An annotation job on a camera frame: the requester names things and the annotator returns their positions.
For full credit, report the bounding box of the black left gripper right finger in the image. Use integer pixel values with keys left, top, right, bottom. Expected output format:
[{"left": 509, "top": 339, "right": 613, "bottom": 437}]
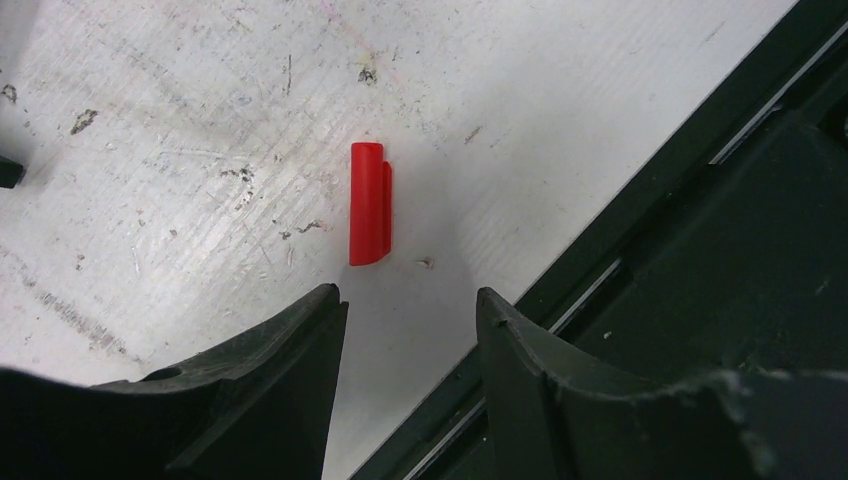
[{"left": 476, "top": 287, "right": 847, "bottom": 479}]

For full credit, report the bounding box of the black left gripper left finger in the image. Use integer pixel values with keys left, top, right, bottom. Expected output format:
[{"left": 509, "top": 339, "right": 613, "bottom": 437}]
[{"left": 1, "top": 284, "right": 348, "bottom": 479}]

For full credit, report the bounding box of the red marker cap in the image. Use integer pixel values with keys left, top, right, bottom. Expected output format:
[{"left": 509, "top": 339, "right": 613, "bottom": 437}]
[{"left": 348, "top": 142, "right": 393, "bottom": 267}]

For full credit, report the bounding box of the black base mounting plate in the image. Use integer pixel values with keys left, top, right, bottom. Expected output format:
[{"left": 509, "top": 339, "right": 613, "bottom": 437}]
[{"left": 356, "top": 1, "right": 847, "bottom": 479}]

